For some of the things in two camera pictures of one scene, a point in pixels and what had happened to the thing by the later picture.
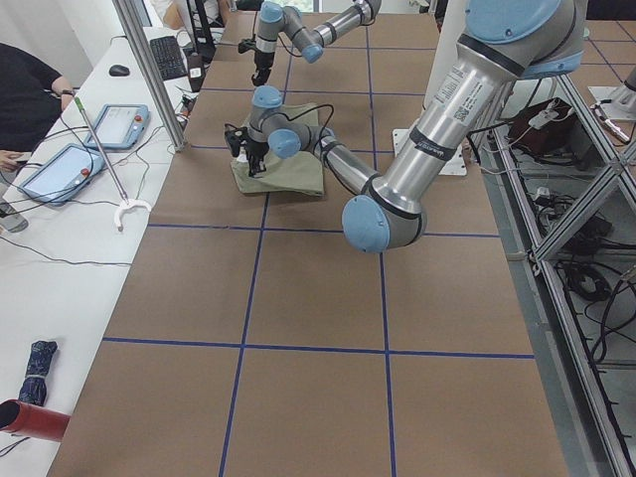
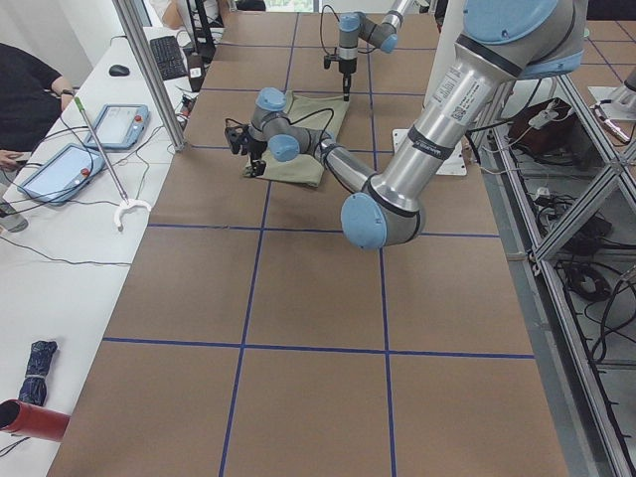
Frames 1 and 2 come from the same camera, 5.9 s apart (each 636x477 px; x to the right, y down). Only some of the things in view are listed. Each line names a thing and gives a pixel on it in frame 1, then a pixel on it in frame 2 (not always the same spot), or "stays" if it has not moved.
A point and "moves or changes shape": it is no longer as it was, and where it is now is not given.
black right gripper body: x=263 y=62 to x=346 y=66
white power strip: x=546 y=116 stays
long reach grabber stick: x=126 y=202 stays
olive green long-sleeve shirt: x=300 y=173 moves or changes shape
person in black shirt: x=33 y=96 stays
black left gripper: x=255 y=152 stays
